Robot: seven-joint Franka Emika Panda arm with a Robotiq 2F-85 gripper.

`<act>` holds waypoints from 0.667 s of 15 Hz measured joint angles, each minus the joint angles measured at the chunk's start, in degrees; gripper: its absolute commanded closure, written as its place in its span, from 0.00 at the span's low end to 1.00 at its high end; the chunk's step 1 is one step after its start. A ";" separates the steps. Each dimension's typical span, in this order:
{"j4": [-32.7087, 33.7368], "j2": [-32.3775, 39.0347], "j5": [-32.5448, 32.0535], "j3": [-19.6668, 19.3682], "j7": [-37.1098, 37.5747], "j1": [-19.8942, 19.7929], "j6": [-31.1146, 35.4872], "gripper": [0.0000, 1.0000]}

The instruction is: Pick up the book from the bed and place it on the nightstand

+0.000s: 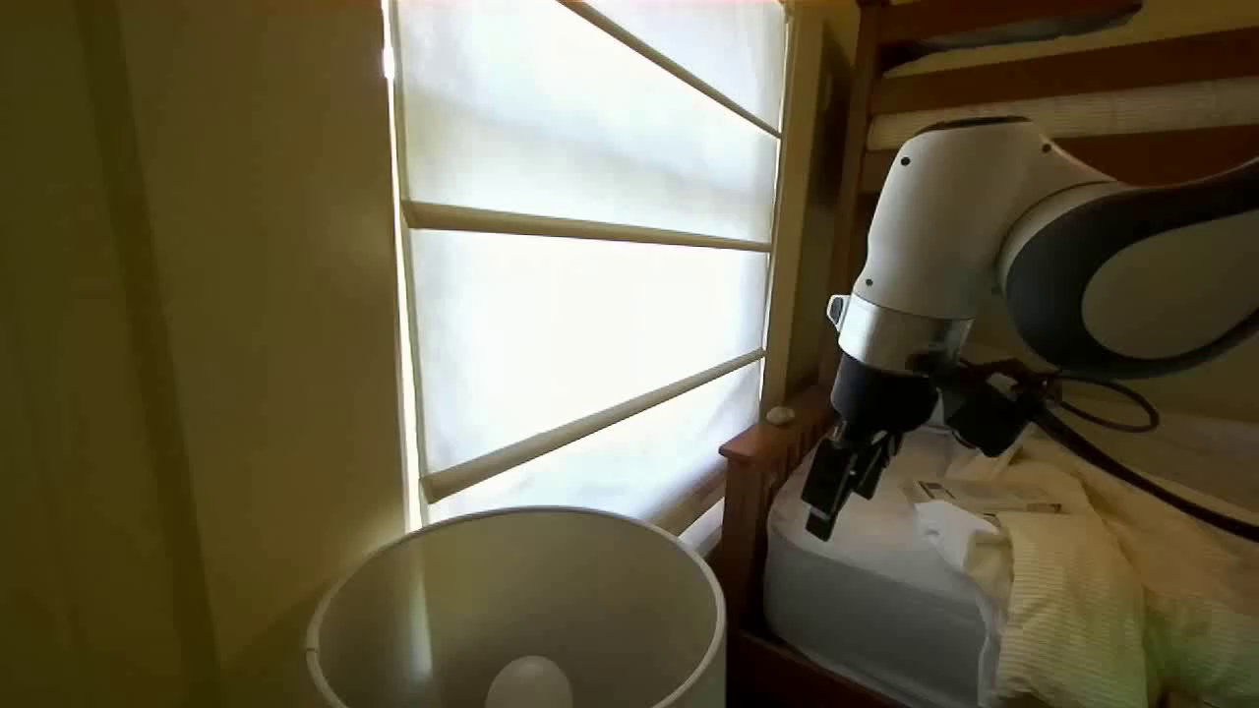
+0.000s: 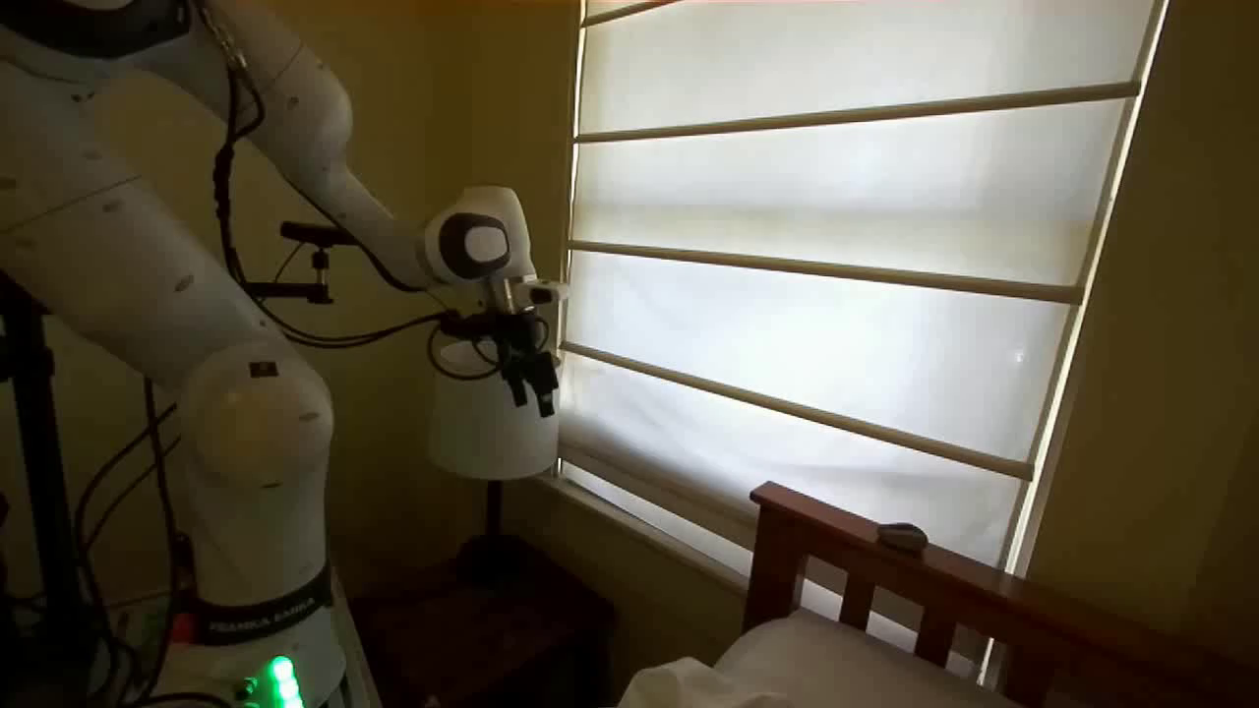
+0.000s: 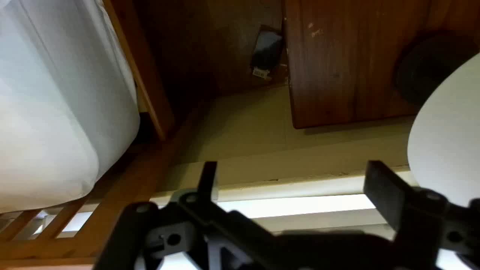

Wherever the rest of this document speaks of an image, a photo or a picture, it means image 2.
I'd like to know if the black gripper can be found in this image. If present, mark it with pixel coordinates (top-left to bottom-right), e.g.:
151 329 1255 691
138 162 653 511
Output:
483 304 566 421

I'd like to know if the dark wooden nightstand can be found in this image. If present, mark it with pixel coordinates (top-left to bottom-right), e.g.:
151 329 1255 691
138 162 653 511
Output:
348 545 622 708

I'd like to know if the white shade table lamp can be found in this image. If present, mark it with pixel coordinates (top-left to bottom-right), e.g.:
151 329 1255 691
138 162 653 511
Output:
425 326 566 590

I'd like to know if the white roman window blind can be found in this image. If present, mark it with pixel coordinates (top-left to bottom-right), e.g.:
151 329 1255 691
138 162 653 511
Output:
559 0 1173 582

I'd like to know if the white pillow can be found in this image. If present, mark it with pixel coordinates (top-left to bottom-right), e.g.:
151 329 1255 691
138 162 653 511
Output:
714 606 1022 708

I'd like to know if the black tripod stand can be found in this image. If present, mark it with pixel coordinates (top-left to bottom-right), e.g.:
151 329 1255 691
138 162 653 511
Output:
0 238 340 686

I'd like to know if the dark wooden headboard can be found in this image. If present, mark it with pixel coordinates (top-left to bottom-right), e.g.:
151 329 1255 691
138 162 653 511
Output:
741 476 1259 708

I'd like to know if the black camera on stand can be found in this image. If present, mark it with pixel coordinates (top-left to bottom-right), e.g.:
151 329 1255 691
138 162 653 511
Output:
276 217 358 250

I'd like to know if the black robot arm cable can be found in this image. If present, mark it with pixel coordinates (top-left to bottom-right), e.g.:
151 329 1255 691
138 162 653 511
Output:
206 0 463 353

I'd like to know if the black floor cable bundle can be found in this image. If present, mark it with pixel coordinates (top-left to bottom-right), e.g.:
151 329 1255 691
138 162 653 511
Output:
67 376 206 708

